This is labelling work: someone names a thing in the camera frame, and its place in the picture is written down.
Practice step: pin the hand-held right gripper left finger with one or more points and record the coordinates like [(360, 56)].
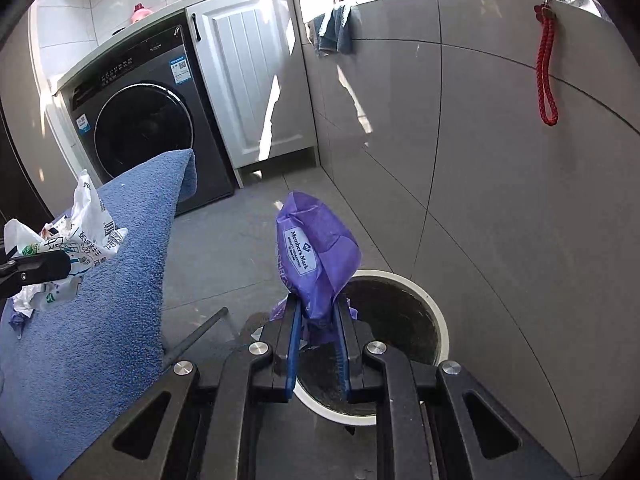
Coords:
[(295, 355)]

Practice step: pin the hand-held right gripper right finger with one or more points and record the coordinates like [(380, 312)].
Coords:
[(342, 355)]

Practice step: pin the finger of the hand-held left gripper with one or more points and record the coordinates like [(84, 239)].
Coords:
[(45, 266)]

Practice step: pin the white plastic bag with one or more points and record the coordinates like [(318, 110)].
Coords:
[(85, 240)]

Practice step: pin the white round trash bin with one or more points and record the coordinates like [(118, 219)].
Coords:
[(400, 320)]

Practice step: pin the purple plastic bag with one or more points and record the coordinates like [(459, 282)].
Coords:
[(315, 240)]

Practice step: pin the blue towel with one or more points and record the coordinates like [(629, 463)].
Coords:
[(100, 335)]

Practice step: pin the dark grey washing machine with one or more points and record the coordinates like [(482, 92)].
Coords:
[(145, 130)]

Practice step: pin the pink detergent bottle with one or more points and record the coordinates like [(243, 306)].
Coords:
[(141, 14)]

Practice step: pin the white countertop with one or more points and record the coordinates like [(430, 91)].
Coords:
[(165, 15)]

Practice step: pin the white cabinet door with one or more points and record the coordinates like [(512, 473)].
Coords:
[(250, 75)]

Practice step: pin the light blue cloth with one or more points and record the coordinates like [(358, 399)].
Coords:
[(320, 30)]

